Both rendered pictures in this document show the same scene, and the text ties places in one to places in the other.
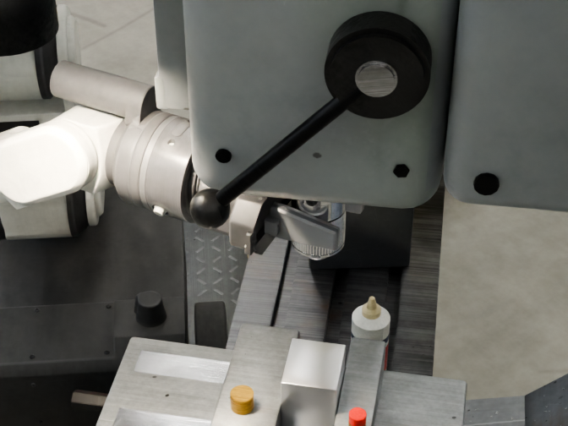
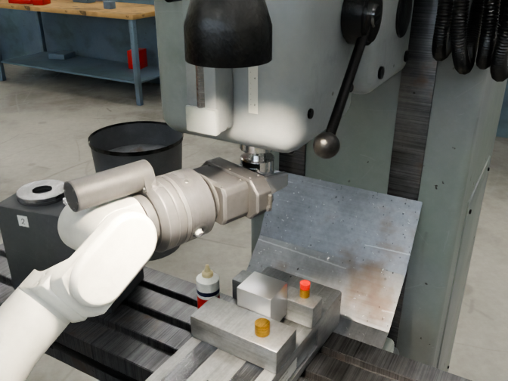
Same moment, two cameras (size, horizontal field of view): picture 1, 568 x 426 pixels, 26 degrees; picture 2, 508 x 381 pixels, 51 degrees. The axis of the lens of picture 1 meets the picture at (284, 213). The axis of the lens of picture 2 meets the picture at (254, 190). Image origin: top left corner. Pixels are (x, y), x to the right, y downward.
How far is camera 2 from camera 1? 91 cm
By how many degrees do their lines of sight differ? 58
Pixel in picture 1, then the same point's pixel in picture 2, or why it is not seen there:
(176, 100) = (224, 123)
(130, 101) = (144, 172)
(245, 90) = (317, 59)
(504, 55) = not seen: outside the picture
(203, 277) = not seen: outside the picture
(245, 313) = (122, 351)
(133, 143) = (168, 196)
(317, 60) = (336, 26)
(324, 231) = (283, 175)
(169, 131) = (176, 178)
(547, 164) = (389, 53)
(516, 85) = (388, 10)
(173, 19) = not seen: hidden behind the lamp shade
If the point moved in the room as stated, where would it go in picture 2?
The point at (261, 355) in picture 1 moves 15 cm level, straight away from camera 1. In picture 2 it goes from (224, 314) to (136, 294)
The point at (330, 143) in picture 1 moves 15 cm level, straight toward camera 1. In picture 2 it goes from (336, 82) to (466, 96)
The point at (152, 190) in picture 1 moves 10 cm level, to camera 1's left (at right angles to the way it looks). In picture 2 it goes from (197, 217) to (153, 260)
